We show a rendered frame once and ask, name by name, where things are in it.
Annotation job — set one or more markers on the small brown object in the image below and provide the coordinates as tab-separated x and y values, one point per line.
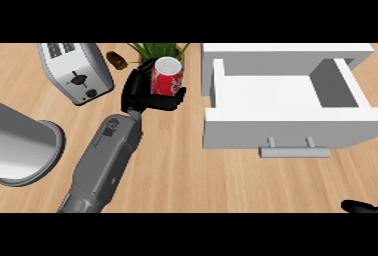
118	60

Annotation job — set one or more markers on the red soda can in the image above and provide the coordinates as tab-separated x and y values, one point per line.
166	80

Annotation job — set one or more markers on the green potted plant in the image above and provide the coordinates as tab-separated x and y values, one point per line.
159	50

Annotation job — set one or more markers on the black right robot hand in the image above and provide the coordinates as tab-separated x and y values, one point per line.
358	206

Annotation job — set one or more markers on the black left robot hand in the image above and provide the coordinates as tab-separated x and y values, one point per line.
137	90

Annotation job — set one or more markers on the large grey metal pot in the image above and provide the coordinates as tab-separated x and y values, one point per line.
25	150

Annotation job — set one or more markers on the white cabinet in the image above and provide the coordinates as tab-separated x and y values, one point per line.
282	58

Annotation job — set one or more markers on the white drawer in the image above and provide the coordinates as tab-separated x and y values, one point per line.
289	110

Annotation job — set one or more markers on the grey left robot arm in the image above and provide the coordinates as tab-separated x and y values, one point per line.
104	156

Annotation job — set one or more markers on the silver toaster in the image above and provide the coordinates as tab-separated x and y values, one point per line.
79	71

